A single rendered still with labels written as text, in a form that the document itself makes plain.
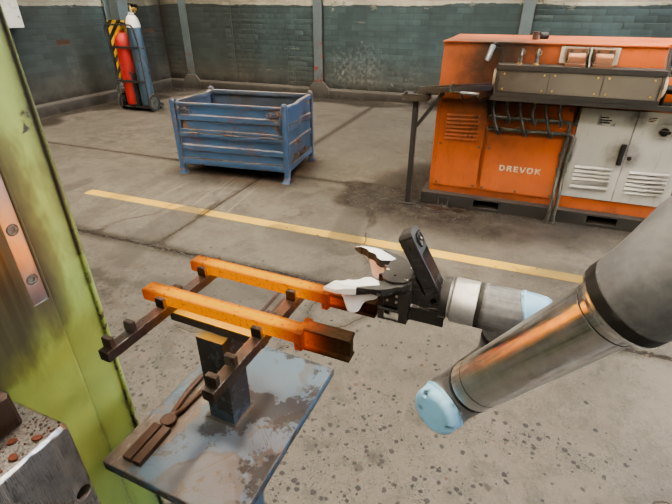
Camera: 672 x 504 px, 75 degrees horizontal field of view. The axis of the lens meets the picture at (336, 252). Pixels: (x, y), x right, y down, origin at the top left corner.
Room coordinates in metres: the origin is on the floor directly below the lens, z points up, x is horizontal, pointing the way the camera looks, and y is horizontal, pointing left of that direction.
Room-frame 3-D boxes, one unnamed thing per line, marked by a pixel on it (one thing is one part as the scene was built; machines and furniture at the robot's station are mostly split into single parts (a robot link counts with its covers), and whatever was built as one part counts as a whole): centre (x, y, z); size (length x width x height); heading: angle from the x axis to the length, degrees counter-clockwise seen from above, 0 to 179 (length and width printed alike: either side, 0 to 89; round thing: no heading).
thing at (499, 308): (0.57, -0.28, 1.05); 0.11 x 0.08 x 0.09; 67
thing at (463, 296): (0.60, -0.21, 1.05); 0.08 x 0.05 x 0.08; 157
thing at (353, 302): (0.61, -0.03, 1.05); 0.09 x 0.03 x 0.06; 103
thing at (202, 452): (0.65, 0.22, 0.73); 0.40 x 0.30 x 0.02; 156
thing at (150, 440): (0.80, 0.26, 0.74); 0.60 x 0.04 x 0.01; 157
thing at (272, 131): (4.47, 0.90, 0.36); 1.20 x 0.80 x 0.72; 74
